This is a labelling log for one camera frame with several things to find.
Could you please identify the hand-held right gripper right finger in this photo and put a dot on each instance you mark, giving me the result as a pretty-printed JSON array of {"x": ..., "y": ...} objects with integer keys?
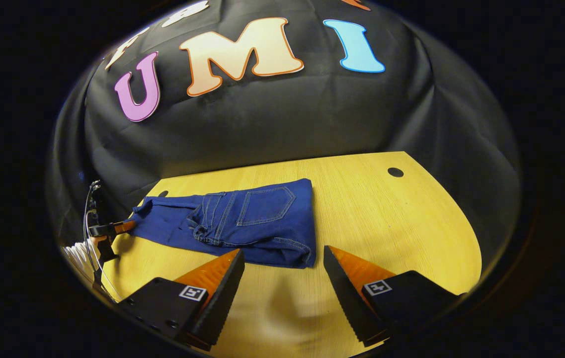
[{"x": 349, "y": 303}]

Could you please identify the blue denim jeans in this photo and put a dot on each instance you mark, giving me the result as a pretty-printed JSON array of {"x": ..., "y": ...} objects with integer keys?
[{"x": 262, "y": 219}]

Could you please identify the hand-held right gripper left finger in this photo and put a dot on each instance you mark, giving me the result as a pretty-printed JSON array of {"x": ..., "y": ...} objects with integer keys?
[{"x": 220, "y": 303}]

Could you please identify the black backdrop cloth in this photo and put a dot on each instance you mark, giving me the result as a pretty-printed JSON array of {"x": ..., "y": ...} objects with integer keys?
[{"x": 282, "y": 119}]

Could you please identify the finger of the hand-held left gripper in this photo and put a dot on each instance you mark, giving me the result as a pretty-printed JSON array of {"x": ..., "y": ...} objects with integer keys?
[{"x": 113, "y": 227}]

